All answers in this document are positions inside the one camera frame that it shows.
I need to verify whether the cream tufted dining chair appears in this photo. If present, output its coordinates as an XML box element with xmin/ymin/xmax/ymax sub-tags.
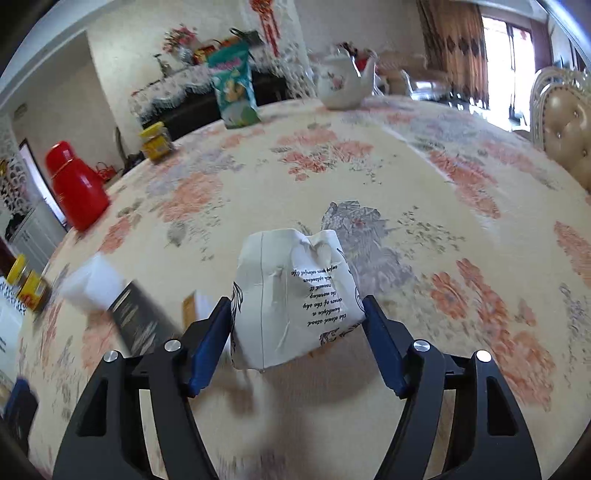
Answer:
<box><xmin>530</xmin><ymin>66</ymin><xmax>591</xmax><ymax>195</ymax></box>

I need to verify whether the cream sofa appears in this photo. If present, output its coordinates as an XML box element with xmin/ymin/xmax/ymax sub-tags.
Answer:
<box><xmin>381</xmin><ymin>53</ymin><xmax>452</xmax><ymax>97</ymax></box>

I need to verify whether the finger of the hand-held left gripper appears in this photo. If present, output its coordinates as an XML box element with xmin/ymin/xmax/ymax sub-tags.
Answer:
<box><xmin>0</xmin><ymin>377</ymin><xmax>40</xmax><ymax>462</ymax></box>

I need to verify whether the window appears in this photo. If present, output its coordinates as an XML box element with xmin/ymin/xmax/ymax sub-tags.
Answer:
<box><xmin>482</xmin><ymin>14</ymin><xmax>555</xmax><ymax>132</ymax></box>

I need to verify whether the brown patterned curtain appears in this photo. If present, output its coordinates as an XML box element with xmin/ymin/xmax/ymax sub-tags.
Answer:
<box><xmin>416</xmin><ymin>0</ymin><xmax>490</xmax><ymax>108</ymax></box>

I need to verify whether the yellow jar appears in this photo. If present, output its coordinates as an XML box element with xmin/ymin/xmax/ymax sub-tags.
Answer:
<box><xmin>140</xmin><ymin>122</ymin><xmax>175</xmax><ymax>162</ymax></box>

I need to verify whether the white printed paper bag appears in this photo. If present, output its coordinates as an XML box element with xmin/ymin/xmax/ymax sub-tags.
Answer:
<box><xmin>229</xmin><ymin>227</ymin><xmax>368</xmax><ymax>371</ymax></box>

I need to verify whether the black box with gold print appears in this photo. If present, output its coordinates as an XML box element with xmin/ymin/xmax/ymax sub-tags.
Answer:
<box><xmin>108</xmin><ymin>281</ymin><xmax>184</xmax><ymax>357</ymax></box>

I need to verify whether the white foam block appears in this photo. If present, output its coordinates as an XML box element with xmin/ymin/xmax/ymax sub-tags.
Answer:
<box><xmin>59</xmin><ymin>254</ymin><xmax>133</xmax><ymax>315</ymax></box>

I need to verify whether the black sideboard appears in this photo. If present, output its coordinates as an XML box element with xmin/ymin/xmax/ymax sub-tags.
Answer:
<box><xmin>139</xmin><ymin>76</ymin><xmax>289</xmax><ymax>141</ymax></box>

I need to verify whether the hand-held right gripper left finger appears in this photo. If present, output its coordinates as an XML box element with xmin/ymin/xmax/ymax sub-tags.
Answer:
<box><xmin>53</xmin><ymin>296</ymin><xmax>232</xmax><ymax>480</ymax></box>

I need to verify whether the white floral teapot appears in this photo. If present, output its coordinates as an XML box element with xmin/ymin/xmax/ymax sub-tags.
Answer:
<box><xmin>315</xmin><ymin>45</ymin><xmax>380</xmax><ymax>110</ymax></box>

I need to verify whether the small yellow-label jar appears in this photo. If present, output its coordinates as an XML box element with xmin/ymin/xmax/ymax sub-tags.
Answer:
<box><xmin>18</xmin><ymin>270</ymin><xmax>49</xmax><ymax>315</ymax></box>
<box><xmin>7</xmin><ymin>254</ymin><xmax>29</xmax><ymax>288</ymax></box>

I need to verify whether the green snack bag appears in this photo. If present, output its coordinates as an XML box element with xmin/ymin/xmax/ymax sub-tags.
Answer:
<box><xmin>208</xmin><ymin>39</ymin><xmax>262</xmax><ymax>129</ymax></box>

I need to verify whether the white lace cloth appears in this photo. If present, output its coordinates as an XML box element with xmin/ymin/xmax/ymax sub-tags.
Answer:
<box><xmin>129</xmin><ymin>46</ymin><xmax>296</xmax><ymax>120</ymax></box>

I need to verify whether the red thermos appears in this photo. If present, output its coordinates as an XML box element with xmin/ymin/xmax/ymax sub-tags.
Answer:
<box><xmin>45</xmin><ymin>141</ymin><xmax>110</xmax><ymax>232</ymax></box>

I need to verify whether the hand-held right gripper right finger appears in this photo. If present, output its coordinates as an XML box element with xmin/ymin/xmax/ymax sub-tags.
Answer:
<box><xmin>362</xmin><ymin>295</ymin><xmax>542</xmax><ymax>480</ymax></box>

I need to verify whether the flower bouquet in vase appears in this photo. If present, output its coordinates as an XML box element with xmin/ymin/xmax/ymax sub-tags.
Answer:
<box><xmin>164</xmin><ymin>25</ymin><xmax>200</xmax><ymax>64</ymax></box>

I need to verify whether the red knot wall ornament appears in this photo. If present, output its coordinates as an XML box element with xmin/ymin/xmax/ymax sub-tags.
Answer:
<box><xmin>249</xmin><ymin>0</ymin><xmax>280</xmax><ymax>57</ymax></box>

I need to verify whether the white lattice partition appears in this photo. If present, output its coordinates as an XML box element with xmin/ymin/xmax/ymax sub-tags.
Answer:
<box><xmin>277</xmin><ymin>0</ymin><xmax>324</xmax><ymax>99</ymax></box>

